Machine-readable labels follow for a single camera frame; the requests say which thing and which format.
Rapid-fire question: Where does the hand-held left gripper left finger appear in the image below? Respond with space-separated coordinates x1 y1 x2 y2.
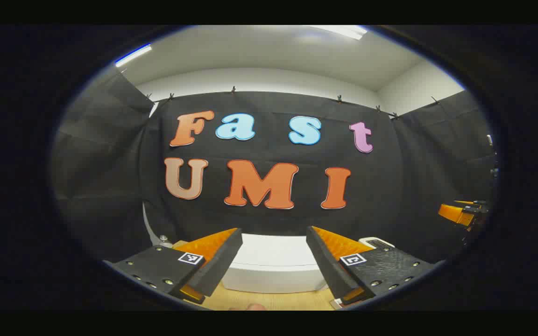
105 227 243 305

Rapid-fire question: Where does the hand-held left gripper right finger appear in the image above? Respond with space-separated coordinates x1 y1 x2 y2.
306 226 438 306

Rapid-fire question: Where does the white microwave oven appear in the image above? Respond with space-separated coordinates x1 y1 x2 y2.
221 233 329 294

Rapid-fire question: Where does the white toaster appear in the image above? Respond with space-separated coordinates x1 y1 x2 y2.
359 237 396 249

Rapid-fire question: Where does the black backdrop cloth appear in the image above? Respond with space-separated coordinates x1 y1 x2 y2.
50 70 497 264

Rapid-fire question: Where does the ceiling light strip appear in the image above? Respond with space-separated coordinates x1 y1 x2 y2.
115 44 153 67
313 26 368 41

